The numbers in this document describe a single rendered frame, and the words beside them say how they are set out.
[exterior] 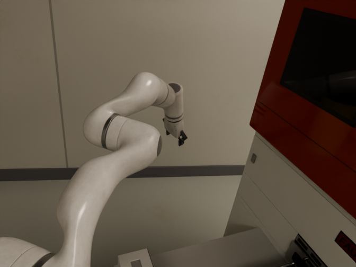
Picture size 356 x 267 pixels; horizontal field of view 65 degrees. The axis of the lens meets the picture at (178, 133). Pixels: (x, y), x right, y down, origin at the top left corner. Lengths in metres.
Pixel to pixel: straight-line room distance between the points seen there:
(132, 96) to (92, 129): 0.14
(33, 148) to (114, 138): 1.86
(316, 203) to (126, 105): 0.68
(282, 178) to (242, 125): 1.52
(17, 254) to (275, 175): 0.89
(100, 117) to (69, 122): 1.61
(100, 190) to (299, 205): 0.71
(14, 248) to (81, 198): 0.15
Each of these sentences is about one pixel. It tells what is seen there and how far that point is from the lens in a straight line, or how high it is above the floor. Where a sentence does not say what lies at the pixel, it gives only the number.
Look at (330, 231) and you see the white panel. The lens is 1.04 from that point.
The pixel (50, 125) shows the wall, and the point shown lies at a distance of 2.42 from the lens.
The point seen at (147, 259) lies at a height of 0.96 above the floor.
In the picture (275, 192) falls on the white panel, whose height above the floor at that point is 1.03.
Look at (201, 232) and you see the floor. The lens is 2.30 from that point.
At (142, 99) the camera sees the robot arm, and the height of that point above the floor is 1.41.
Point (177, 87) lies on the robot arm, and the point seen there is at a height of 1.32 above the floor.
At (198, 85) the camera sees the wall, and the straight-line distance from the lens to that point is 2.28.
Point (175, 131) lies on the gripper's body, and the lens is 1.26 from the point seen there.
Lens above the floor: 1.74
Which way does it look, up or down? 31 degrees down
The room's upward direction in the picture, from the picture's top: 8 degrees clockwise
